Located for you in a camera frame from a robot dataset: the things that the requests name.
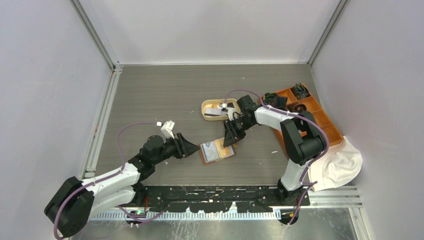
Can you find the white cards in tray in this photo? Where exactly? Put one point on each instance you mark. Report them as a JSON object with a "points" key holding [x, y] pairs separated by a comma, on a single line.
{"points": [[213, 111]]}

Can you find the brown leather card holder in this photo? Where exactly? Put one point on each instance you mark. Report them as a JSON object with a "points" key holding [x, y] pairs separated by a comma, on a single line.
{"points": [[201, 155]]}

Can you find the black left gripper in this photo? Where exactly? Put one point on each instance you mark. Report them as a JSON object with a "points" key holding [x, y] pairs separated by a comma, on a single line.
{"points": [[183, 147]]}

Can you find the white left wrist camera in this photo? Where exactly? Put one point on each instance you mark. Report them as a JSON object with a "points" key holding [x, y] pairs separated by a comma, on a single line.
{"points": [[167, 129]]}

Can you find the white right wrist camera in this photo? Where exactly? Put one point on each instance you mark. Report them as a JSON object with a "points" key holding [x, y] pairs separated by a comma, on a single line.
{"points": [[227, 110]]}

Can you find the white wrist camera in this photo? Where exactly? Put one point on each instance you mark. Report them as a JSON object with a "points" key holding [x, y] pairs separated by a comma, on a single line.
{"points": [[227, 110], [167, 129]]}

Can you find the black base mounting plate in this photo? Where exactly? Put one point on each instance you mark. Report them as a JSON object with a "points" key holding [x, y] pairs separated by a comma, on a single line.
{"points": [[215, 199]]}

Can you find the silver VIP card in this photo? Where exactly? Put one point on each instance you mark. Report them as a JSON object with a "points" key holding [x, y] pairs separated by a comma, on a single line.
{"points": [[209, 152]]}

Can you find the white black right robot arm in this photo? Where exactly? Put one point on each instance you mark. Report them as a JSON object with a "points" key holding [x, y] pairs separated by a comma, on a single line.
{"points": [[304, 140]]}

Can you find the orange gold card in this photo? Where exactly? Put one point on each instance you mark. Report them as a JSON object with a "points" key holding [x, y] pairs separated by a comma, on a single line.
{"points": [[223, 152]]}

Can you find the orange compartment organizer box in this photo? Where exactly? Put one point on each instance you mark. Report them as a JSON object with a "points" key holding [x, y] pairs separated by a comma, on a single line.
{"points": [[286, 101]]}

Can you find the cream oval tray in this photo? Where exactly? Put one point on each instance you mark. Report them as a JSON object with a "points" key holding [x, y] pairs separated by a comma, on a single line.
{"points": [[207, 103]]}

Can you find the dark green item bundle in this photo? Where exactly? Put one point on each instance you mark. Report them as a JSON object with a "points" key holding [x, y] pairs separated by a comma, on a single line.
{"points": [[300, 91]]}

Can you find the white bucket hat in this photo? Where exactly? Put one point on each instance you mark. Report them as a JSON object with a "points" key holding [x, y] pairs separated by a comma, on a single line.
{"points": [[338, 167]]}

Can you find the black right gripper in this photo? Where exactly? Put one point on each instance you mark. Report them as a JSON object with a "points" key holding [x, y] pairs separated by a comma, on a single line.
{"points": [[231, 136]]}

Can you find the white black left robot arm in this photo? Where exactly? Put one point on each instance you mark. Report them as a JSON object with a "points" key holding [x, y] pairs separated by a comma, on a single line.
{"points": [[77, 201]]}

